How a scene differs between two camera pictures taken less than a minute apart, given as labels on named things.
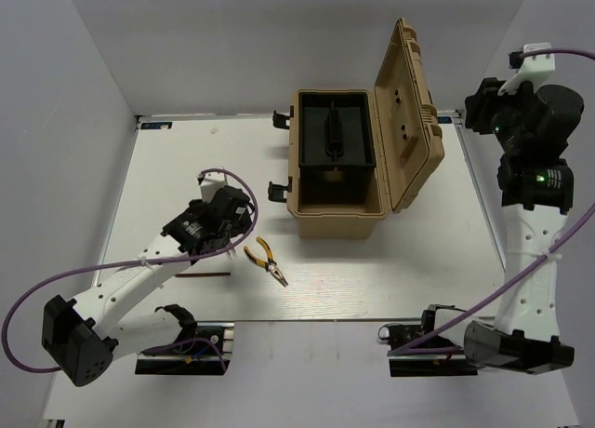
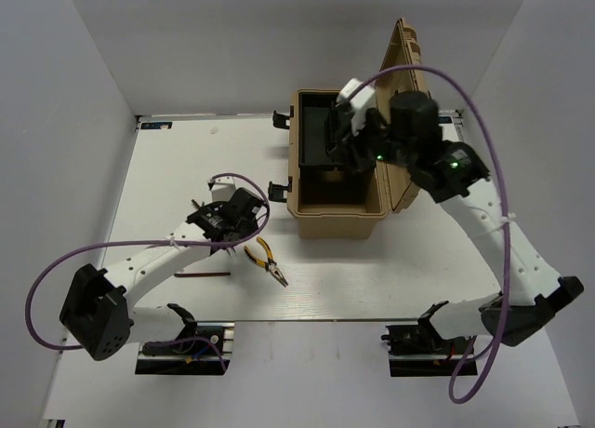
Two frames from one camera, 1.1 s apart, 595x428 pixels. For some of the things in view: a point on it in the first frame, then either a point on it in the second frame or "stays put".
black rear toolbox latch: [280, 120] stays put
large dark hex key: [204, 274] stays put
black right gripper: [485, 97] → [371, 122]
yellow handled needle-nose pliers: [270, 265] stays put
